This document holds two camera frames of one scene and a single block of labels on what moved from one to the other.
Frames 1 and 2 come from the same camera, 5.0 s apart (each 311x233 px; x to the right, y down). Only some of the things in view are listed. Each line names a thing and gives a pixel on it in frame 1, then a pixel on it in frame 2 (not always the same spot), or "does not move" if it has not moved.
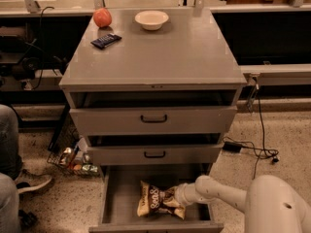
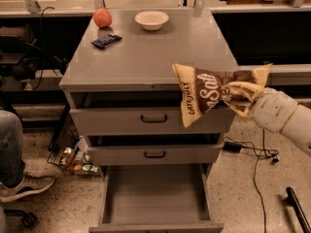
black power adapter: (231, 147) does not move
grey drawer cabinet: (153, 93) does not move
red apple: (102, 17) does not move
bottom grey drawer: (120, 184) does not move
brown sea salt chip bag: (153, 199) to (201, 91)
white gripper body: (180, 192) to (273, 110)
